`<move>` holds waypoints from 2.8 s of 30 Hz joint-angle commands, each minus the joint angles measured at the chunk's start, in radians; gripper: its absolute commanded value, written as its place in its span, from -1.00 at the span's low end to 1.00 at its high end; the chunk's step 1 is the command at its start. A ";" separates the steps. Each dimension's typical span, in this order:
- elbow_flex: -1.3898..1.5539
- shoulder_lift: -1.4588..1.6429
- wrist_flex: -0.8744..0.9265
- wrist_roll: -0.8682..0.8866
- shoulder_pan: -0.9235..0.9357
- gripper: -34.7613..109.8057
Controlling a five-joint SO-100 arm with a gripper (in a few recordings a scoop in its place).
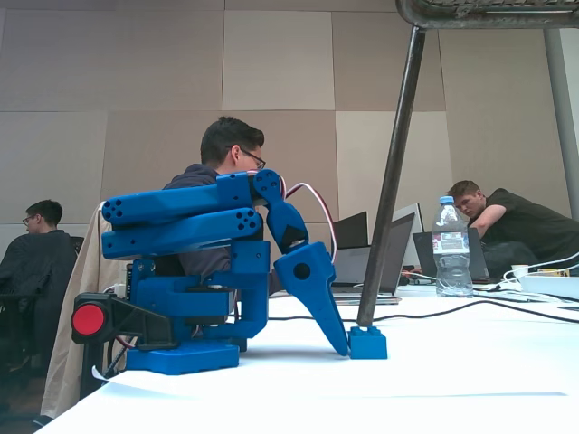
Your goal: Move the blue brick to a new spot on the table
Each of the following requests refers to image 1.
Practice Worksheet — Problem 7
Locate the small blue block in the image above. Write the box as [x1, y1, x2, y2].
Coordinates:
[346, 325, 389, 361]

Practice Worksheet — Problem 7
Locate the grey open laptop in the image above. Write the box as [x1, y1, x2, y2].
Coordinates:
[332, 212, 416, 305]

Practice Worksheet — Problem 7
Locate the black laptop screen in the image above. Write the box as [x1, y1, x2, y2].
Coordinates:
[332, 211, 370, 250]

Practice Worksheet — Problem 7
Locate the dark open laptop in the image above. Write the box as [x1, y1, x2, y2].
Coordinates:
[411, 227, 494, 285]

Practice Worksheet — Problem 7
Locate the silver laptop lid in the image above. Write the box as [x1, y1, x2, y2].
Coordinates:
[391, 202, 425, 269]

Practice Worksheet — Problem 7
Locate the clear plastic water bottle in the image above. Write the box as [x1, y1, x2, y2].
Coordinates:
[431, 195, 475, 298]

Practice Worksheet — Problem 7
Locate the man in dark hoodie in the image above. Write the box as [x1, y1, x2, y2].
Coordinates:
[162, 116, 284, 296]

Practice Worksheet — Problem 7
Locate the white flat box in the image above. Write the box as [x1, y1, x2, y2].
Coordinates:
[519, 273, 579, 299]

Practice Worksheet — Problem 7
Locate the man in black t-shirt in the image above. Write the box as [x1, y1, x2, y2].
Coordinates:
[446, 179, 579, 278]

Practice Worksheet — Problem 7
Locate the black clamp with red knob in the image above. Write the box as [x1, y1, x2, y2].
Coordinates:
[71, 291, 180, 401]

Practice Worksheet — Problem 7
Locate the beige coat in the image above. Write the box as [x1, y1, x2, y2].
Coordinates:
[40, 201, 133, 420]

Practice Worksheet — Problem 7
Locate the man in black jacket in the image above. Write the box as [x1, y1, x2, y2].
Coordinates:
[0, 199, 81, 376]

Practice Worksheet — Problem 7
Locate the black office chair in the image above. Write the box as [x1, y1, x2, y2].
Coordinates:
[0, 279, 52, 415]

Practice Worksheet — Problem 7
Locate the grey metal pole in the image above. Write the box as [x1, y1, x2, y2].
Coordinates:
[542, 27, 579, 217]

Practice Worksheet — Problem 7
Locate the red white black servo cable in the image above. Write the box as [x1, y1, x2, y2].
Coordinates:
[283, 182, 338, 264]

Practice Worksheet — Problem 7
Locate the dark metal stand frame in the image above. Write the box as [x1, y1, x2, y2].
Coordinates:
[356, 0, 579, 328]

